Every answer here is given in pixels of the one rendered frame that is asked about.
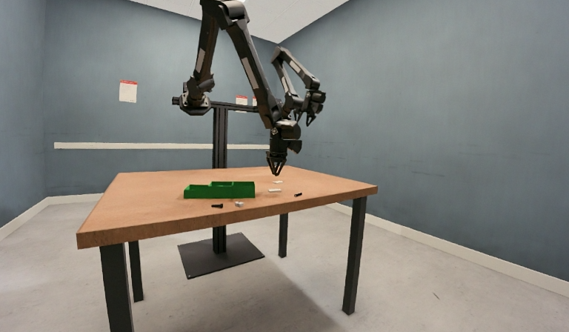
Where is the green three-compartment sorting bin rack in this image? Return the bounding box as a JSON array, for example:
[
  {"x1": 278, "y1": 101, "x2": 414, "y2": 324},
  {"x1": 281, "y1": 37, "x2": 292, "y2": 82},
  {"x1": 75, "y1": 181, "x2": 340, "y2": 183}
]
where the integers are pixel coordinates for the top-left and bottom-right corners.
[{"x1": 184, "y1": 181, "x2": 256, "y2": 199}]

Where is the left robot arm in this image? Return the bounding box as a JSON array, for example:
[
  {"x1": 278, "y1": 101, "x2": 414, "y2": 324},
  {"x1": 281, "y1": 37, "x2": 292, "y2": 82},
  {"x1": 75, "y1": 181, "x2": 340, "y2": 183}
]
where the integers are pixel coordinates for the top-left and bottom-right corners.
[{"x1": 270, "y1": 46, "x2": 326, "y2": 119}]

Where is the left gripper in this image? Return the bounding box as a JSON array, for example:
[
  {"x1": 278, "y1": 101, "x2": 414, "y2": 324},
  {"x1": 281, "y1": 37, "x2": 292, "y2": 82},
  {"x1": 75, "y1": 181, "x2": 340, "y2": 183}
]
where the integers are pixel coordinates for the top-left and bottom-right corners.
[{"x1": 293, "y1": 99, "x2": 316, "y2": 127}]

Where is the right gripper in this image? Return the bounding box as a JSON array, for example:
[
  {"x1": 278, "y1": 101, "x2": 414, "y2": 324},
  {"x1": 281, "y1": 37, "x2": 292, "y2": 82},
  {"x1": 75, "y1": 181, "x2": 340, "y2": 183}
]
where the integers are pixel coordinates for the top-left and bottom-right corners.
[{"x1": 266, "y1": 138, "x2": 287, "y2": 176}]

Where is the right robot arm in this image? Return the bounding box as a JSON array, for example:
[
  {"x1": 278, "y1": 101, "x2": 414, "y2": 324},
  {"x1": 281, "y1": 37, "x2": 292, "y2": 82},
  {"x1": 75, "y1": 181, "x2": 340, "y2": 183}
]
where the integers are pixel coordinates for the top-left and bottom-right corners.
[{"x1": 182, "y1": 0, "x2": 302, "y2": 154}]

